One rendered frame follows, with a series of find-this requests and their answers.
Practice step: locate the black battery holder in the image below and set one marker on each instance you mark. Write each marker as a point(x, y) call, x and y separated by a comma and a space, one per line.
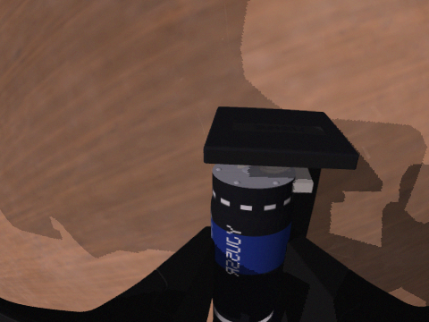
point(276, 139)

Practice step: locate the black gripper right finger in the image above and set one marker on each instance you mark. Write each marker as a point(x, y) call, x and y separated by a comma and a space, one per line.
point(318, 288)

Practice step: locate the black and blue battery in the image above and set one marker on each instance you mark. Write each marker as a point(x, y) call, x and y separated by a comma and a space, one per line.
point(250, 214)

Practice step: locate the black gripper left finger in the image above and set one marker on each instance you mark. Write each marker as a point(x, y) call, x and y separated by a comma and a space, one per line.
point(179, 290)

